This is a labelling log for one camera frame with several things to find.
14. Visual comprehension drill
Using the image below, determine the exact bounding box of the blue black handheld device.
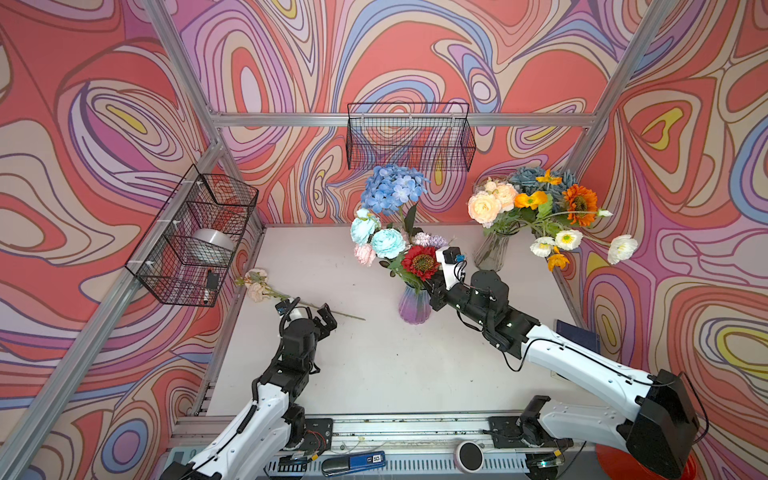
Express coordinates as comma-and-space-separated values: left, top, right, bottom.
321, 451, 387, 477

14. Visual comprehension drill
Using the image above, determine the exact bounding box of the white flower spray stem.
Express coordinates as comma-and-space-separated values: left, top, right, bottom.
530, 209, 640, 272

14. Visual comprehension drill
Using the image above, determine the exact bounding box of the black wire basket back wall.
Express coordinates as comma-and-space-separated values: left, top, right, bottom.
346, 100, 476, 173

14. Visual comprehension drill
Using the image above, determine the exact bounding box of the clear ribbed glass vase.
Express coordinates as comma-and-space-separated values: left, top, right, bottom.
473, 233, 510, 272

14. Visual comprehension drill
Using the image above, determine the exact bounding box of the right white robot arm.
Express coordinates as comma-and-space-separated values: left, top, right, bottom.
426, 271, 699, 479

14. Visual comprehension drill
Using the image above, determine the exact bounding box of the yellow orange poppy stem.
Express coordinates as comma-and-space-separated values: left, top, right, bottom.
512, 169, 571, 272

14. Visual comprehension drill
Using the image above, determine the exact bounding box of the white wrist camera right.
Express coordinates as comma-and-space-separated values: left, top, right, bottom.
436, 246, 466, 290

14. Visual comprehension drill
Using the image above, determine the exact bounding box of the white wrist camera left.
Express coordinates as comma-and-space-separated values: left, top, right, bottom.
275, 297, 310, 323

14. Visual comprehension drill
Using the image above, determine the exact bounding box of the black wire basket wall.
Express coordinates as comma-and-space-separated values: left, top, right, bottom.
125, 165, 259, 307
346, 100, 476, 173

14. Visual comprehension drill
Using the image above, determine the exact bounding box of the black wire basket left wall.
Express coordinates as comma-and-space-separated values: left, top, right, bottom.
125, 165, 259, 307

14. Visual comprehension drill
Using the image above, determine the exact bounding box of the red cup with markers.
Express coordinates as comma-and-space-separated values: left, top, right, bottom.
595, 445, 665, 480

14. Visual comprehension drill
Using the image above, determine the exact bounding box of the silver tape roll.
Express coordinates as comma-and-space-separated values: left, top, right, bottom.
189, 228, 235, 266

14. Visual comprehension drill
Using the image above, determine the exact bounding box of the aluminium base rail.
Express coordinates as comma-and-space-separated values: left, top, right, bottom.
306, 401, 625, 455

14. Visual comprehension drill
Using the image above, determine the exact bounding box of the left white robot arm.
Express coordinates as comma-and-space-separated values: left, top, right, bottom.
160, 298, 338, 480

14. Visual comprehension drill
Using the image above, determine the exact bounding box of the blue hydrangea flower stem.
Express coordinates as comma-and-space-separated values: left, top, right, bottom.
361, 164, 429, 237

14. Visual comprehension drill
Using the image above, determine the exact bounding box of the round pink black speaker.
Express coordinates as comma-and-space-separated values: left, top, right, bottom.
453, 441, 484, 474

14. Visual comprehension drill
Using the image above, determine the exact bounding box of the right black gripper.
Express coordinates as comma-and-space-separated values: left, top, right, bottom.
416, 269, 491, 328

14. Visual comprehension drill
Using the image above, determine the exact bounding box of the pale pink rose stem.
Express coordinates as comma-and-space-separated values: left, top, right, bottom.
233, 268, 367, 322

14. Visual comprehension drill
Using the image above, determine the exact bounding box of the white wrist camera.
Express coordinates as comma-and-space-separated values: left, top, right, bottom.
436, 246, 466, 290
275, 297, 310, 323

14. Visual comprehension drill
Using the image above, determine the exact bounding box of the dark blue book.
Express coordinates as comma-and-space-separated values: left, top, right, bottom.
555, 320, 601, 354

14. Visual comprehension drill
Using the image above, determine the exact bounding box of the red flower stem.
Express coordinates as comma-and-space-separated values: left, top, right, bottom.
388, 245, 440, 290

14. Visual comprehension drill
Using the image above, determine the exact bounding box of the purple glass vase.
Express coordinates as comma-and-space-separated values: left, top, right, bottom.
398, 285, 432, 325

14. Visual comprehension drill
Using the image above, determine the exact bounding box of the dusty blue rose bunch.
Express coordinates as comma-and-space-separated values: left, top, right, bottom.
507, 167, 577, 211

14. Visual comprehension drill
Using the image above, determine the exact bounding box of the orange gerbera flower stem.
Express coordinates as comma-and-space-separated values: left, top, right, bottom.
564, 185, 599, 227

